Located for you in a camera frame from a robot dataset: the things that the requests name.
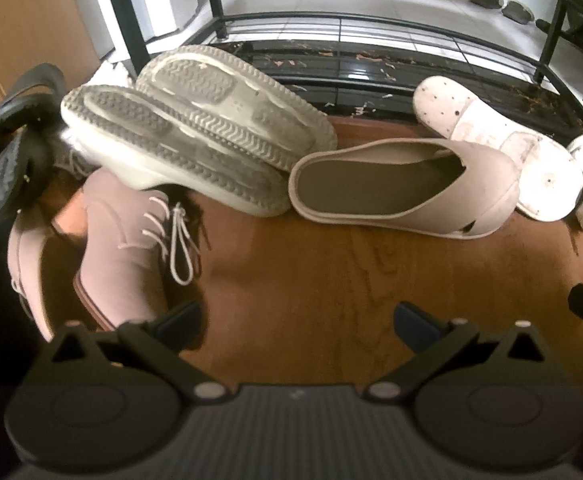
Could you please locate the beige clog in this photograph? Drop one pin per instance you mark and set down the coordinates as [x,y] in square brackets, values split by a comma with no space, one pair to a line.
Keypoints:
[476,185]

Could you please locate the black sandal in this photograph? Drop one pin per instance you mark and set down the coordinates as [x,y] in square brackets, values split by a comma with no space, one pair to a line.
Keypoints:
[1,185]
[26,95]

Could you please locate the black metal shoe rack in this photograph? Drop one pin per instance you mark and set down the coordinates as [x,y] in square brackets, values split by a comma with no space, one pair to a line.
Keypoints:
[421,55]

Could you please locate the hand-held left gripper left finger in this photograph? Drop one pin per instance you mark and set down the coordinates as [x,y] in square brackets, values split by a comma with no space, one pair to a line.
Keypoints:
[181,319]

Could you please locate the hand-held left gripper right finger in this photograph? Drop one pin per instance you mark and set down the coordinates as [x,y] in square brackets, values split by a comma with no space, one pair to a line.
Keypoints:
[416,322]

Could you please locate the white spotted slide sandal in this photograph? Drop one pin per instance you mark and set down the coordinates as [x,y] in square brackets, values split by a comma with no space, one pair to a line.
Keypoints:
[496,135]

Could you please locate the pink lace-up heeled boot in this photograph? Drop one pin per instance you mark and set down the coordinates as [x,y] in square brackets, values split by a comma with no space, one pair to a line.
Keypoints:
[121,250]
[29,270]

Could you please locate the white chunky sneaker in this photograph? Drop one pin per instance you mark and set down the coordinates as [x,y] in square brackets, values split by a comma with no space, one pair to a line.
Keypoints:
[231,95]
[171,150]

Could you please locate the brown cardboard box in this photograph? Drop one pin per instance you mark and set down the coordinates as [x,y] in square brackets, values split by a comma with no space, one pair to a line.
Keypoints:
[26,20]

